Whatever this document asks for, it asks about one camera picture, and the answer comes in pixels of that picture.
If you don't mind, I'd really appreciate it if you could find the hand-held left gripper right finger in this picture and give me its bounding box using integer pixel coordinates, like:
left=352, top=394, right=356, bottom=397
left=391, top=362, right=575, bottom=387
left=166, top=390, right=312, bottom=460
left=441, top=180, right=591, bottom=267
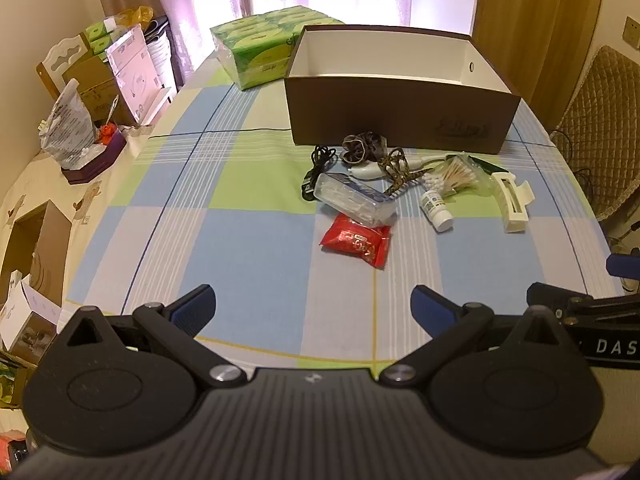
left=378, top=284, right=576, bottom=388

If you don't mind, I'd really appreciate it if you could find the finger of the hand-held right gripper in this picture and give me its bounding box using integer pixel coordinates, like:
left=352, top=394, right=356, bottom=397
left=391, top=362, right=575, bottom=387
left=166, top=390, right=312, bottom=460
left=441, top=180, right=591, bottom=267
left=606, top=254, right=640, bottom=279
left=526, top=282, right=601, bottom=318

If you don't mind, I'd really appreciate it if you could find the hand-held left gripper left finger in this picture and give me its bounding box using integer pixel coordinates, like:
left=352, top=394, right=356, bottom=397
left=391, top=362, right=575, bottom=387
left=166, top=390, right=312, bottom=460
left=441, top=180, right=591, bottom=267
left=59, top=284, right=248, bottom=388

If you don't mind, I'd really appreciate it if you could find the white pill bottle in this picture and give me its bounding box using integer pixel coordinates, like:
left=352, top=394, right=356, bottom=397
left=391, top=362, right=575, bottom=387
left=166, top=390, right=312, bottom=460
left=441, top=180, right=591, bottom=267
left=419, top=187, right=455, bottom=233

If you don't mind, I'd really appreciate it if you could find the red snack packet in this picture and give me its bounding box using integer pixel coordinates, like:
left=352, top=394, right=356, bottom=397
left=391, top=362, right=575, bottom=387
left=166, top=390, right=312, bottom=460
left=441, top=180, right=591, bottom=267
left=319, top=211, right=392, bottom=270

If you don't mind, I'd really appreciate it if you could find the cream hair claw clip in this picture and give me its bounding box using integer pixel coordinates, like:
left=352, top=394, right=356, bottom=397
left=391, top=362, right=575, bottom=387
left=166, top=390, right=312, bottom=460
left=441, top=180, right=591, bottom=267
left=490, top=170, right=536, bottom=234

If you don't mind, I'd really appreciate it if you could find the leopard print hair clip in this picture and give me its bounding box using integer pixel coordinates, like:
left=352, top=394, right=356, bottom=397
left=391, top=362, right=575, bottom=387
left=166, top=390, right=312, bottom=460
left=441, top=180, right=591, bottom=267
left=377, top=147, right=431, bottom=198

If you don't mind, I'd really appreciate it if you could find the bag of cotton swabs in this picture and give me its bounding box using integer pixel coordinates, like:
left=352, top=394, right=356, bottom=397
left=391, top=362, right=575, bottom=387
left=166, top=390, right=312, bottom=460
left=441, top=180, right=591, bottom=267
left=422, top=152, right=493, bottom=198

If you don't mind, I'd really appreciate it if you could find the clear plastic case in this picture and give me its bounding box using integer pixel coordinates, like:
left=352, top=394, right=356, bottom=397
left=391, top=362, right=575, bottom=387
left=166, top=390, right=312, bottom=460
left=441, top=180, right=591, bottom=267
left=312, top=171, right=398, bottom=227

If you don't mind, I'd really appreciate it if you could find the white toothbrush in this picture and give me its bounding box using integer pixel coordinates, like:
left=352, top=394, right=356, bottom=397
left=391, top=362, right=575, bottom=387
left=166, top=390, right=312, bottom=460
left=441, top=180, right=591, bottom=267
left=347, top=152, right=451, bottom=181

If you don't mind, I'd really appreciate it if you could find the brown velvet scrunchie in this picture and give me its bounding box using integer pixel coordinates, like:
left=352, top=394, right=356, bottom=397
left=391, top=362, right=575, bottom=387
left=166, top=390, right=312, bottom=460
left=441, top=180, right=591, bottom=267
left=341, top=130, right=388, bottom=166

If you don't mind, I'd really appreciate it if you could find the black cable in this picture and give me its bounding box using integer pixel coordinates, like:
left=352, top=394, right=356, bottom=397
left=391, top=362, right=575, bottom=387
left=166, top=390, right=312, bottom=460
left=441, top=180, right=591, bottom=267
left=300, top=145, right=338, bottom=202

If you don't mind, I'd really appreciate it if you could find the brown cardboard box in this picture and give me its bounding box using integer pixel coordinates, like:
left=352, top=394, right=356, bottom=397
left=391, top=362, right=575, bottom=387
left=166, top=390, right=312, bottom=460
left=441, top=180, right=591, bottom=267
left=283, top=24, right=522, bottom=153
left=0, top=199, right=73, bottom=311

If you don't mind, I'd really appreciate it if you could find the checked blue green tablecloth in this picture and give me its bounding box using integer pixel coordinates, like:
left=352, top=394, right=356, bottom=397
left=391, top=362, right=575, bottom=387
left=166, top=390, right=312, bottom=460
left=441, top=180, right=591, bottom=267
left=62, top=66, right=628, bottom=371

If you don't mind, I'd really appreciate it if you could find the open brown cardboard box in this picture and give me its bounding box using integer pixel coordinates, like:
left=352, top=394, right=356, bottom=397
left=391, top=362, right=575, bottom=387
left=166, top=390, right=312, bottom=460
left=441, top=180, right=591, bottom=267
left=0, top=199, right=73, bottom=311

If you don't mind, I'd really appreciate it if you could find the chair with quilted cushion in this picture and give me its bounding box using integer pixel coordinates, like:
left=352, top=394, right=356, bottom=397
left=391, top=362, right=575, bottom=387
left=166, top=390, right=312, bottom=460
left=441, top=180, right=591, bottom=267
left=550, top=45, right=640, bottom=221

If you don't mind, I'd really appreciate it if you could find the white cardboard box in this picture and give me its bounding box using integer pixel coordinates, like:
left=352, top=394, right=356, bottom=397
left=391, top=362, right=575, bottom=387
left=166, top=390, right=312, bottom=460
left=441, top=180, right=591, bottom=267
left=0, top=270, right=62, bottom=353

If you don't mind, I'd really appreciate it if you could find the cream printed cloth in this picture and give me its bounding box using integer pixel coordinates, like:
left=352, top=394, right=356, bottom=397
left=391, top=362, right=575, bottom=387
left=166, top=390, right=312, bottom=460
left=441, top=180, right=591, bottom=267
left=0, top=125, right=151, bottom=311

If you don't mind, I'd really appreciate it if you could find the printed clear plastic bag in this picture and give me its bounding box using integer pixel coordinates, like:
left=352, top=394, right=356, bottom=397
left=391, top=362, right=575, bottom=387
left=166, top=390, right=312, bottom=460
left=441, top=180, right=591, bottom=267
left=39, top=78, right=100, bottom=168

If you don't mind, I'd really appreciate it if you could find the pink white carton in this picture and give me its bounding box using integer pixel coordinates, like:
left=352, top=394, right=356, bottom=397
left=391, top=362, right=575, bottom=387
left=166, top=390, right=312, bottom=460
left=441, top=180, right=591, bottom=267
left=105, top=24, right=177, bottom=127

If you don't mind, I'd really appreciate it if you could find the white plastic tub stack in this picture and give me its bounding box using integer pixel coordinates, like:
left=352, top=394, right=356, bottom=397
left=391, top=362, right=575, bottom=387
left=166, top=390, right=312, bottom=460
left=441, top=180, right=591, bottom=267
left=145, top=16, right=176, bottom=92

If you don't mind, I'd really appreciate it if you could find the carton with white scalloped flap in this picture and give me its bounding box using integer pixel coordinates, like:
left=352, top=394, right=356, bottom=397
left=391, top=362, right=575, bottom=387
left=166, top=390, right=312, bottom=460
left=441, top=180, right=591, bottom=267
left=36, top=32, right=123, bottom=128

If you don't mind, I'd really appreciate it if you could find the small green tissue pack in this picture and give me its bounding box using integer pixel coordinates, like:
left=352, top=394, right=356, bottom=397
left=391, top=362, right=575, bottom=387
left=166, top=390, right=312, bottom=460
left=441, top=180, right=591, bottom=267
left=84, top=17, right=123, bottom=55

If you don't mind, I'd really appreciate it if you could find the yellow plastic bag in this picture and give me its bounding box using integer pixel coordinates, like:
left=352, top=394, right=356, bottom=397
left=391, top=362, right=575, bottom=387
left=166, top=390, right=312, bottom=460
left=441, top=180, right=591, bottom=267
left=114, top=5, right=155, bottom=28

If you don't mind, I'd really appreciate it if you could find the wooden wall panel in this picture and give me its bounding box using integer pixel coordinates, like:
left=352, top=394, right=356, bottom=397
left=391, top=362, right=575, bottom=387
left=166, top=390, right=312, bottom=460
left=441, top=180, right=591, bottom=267
left=472, top=0, right=608, bottom=131

